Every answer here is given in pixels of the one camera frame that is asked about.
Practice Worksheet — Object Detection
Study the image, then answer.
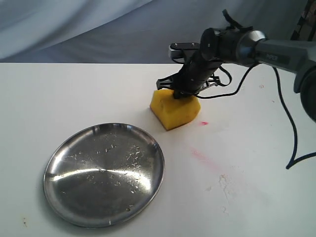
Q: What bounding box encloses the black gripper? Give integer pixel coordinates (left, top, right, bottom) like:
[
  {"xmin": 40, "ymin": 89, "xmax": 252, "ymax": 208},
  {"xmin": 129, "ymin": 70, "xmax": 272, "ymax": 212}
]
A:
[{"xmin": 156, "ymin": 51, "xmax": 222, "ymax": 99}]

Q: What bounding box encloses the yellow sponge block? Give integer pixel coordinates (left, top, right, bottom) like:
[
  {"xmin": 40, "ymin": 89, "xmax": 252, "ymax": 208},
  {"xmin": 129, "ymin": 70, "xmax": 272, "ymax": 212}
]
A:
[{"xmin": 150, "ymin": 89, "xmax": 201, "ymax": 131}]

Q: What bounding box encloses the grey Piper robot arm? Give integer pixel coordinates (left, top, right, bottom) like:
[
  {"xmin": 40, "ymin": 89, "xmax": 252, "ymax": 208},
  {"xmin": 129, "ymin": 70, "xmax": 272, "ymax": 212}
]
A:
[{"xmin": 157, "ymin": 28, "xmax": 316, "ymax": 120}]

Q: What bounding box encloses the round stainless steel plate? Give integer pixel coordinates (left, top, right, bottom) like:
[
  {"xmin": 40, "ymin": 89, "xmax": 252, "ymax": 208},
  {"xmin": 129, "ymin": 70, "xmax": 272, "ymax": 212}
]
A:
[{"xmin": 43, "ymin": 123, "xmax": 165, "ymax": 228}]

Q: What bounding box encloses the grey fabric backdrop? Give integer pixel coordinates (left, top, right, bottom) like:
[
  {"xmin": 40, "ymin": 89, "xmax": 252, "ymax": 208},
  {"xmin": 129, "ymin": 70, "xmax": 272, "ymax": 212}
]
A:
[{"xmin": 0, "ymin": 0, "xmax": 307, "ymax": 63}]

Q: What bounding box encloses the wrist camera with black bracket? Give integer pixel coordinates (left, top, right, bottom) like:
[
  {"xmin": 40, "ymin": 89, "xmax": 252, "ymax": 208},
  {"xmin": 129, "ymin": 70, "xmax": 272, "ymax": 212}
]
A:
[{"xmin": 168, "ymin": 42, "xmax": 200, "ymax": 64}]

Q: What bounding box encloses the black cable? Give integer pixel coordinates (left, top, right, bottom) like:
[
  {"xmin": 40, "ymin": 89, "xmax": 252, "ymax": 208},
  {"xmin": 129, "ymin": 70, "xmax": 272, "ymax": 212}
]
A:
[{"xmin": 197, "ymin": 9, "xmax": 316, "ymax": 170}]

